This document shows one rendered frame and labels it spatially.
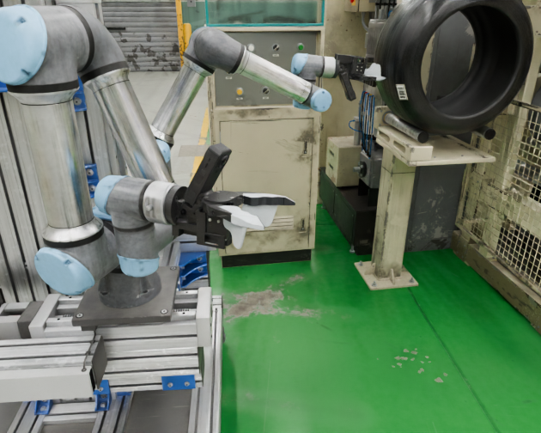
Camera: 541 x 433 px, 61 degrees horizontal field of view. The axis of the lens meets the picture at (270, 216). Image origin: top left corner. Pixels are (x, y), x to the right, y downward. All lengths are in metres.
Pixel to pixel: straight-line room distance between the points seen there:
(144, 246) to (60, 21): 0.41
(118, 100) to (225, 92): 1.40
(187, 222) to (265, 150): 1.58
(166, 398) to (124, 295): 0.58
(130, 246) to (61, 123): 0.25
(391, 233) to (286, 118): 0.79
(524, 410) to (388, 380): 0.49
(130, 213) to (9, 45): 0.32
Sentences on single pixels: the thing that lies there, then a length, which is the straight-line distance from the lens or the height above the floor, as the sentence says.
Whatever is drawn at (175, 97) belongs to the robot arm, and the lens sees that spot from 1.63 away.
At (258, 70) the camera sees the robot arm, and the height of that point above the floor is 1.17.
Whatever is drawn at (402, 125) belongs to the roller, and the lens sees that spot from 2.00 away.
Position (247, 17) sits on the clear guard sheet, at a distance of 2.28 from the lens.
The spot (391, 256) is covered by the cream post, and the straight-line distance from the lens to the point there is 2.51.
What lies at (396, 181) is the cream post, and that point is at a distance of 2.32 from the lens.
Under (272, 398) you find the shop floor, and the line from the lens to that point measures 1.88.
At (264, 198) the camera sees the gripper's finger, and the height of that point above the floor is 1.06.
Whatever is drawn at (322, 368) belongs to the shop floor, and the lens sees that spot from 2.00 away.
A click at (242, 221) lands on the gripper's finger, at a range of 0.69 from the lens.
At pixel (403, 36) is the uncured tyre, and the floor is 1.26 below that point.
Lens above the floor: 1.37
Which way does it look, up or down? 25 degrees down
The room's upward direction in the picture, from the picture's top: straight up
